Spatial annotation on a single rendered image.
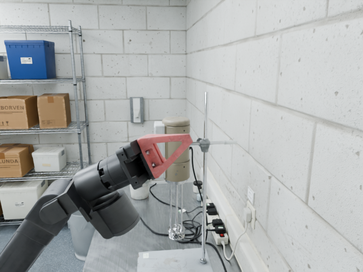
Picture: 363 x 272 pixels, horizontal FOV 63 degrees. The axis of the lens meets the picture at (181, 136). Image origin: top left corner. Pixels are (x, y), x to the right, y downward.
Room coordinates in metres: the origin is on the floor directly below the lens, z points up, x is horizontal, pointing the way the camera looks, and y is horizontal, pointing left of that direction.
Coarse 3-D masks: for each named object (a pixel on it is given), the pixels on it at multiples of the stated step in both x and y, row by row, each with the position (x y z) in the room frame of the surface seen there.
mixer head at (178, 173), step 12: (168, 120) 1.01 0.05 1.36; (180, 120) 1.01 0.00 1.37; (156, 132) 1.00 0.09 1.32; (168, 132) 1.00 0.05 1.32; (180, 132) 1.00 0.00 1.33; (168, 144) 1.01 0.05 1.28; (180, 144) 1.00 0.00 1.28; (168, 156) 1.01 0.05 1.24; (180, 156) 1.00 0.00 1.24; (168, 168) 1.01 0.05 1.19; (180, 168) 1.00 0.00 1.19; (168, 180) 1.01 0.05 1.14; (180, 180) 1.00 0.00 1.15
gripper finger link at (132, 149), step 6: (126, 144) 0.42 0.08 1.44; (132, 144) 0.42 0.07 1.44; (156, 144) 0.46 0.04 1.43; (126, 150) 0.41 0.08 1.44; (132, 150) 0.41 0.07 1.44; (138, 150) 0.43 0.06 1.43; (156, 150) 0.45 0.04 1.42; (132, 156) 0.41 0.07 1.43; (138, 156) 0.44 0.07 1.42; (162, 156) 0.46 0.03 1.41; (126, 162) 0.41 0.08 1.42
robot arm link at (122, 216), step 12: (72, 180) 0.48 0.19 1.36; (72, 192) 0.44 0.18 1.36; (120, 192) 0.48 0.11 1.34; (48, 204) 0.42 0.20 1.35; (60, 204) 0.42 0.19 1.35; (72, 204) 0.42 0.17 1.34; (84, 204) 0.46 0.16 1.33; (120, 204) 0.45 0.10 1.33; (132, 204) 0.48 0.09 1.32; (48, 216) 0.41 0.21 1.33; (60, 216) 0.42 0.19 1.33; (84, 216) 0.44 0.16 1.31; (96, 216) 0.45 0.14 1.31; (108, 216) 0.44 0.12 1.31; (120, 216) 0.45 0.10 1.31; (132, 216) 0.46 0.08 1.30; (96, 228) 0.45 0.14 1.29; (108, 228) 0.45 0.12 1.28; (120, 228) 0.44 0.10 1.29; (132, 228) 0.45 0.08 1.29
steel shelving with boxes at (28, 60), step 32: (0, 64) 2.62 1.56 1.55; (32, 64) 2.60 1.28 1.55; (32, 96) 2.81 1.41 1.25; (64, 96) 2.66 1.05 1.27; (0, 128) 2.55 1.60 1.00; (32, 128) 2.59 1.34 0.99; (0, 160) 2.48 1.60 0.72; (32, 160) 2.75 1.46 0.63; (64, 160) 2.77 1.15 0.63; (0, 192) 2.48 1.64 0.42; (32, 192) 2.52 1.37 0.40
